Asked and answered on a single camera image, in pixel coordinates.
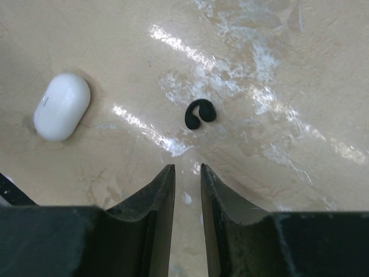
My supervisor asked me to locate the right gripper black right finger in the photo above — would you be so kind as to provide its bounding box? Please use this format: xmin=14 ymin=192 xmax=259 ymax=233
xmin=200 ymin=163 xmax=274 ymax=277

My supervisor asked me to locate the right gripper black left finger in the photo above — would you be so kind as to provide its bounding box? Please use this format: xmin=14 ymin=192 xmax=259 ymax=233
xmin=102 ymin=163 xmax=176 ymax=277

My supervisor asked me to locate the black earbud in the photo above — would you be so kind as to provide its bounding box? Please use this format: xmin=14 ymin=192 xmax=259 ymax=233
xmin=184 ymin=99 xmax=217 ymax=130

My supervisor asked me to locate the white earbud charging case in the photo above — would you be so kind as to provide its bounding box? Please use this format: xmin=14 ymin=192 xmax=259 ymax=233
xmin=33 ymin=73 xmax=91 ymax=141

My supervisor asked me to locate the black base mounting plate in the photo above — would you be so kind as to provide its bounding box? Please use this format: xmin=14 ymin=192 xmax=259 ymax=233
xmin=0 ymin=173 xmax=37 ymax=206

